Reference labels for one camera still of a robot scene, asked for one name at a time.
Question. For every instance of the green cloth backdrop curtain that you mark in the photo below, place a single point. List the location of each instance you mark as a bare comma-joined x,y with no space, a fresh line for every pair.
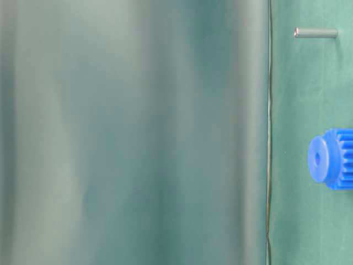
134,132

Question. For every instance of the small blue plastic gear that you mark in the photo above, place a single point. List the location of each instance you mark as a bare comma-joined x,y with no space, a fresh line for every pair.
330,158

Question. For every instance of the grey metal shaft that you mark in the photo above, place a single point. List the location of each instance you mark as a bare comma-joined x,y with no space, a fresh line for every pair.
315,33

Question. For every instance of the green table mat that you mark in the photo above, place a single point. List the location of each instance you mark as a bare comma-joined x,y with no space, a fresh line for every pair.
311,92

